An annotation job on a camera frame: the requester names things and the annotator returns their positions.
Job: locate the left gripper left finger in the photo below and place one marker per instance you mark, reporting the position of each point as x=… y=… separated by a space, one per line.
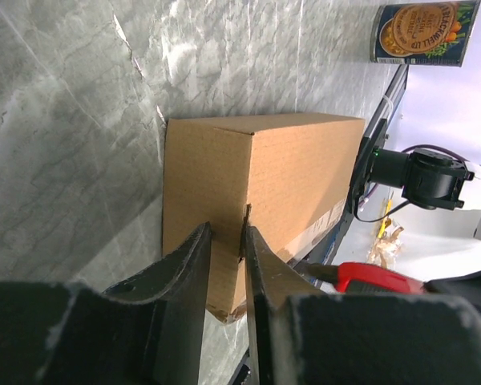
x=172 y=294

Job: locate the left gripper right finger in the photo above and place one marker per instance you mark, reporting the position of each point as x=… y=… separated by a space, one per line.
x=286 y=340

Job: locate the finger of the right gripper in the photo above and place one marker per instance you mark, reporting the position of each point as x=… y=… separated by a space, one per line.
x=466 y=287

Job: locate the red black utility knife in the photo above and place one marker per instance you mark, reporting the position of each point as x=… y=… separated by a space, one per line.
x=357 y=277

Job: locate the brown cardboard express box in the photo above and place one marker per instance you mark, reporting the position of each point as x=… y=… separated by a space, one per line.
x=287 y=175

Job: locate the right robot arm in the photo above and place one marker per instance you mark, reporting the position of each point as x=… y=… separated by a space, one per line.
x=429 y=178

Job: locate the dark blue soup can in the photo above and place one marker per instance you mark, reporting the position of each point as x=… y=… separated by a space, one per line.
x=423 y=33

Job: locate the aluminium frame rail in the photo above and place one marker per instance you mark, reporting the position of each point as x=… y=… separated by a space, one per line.
x=388 y=107

